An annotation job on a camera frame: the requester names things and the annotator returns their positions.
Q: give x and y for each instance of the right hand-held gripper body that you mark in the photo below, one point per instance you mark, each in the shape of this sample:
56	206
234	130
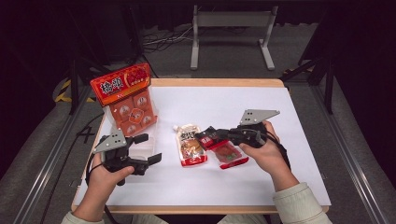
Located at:
252	132

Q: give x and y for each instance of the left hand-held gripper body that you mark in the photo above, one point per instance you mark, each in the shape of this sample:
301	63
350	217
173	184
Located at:
112	146

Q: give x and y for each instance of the clear plastic container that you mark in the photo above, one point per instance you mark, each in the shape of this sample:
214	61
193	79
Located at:
144	146

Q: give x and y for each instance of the red and black snack packet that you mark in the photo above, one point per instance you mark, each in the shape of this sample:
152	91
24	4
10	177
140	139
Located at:
229	154

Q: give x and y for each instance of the large orange snack packet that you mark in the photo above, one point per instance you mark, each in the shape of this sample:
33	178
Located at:
124	93

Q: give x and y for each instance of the person's right hand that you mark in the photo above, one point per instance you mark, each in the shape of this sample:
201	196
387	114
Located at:
267	158

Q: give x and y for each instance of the person's left hand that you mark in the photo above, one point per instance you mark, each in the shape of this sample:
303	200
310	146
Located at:
104	177

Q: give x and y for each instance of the sauce pouch with spout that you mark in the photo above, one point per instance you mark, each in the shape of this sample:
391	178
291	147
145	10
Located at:
190	146

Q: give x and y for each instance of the white table sheet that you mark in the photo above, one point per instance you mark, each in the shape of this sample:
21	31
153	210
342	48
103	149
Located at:
202	102

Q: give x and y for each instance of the person's left leg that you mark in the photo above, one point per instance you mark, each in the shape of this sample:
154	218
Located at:
146	219

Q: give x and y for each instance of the yellow and black hazard tape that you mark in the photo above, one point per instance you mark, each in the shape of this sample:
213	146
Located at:
63	93

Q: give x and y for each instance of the black metal stand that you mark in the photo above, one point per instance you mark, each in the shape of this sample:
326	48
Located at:
74	81
327	81

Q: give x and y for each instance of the grey metal stand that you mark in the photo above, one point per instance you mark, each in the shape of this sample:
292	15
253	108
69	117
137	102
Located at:
232	19

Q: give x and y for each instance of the aluminium floor rail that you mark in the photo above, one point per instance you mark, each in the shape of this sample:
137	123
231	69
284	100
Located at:
46	168
351	161

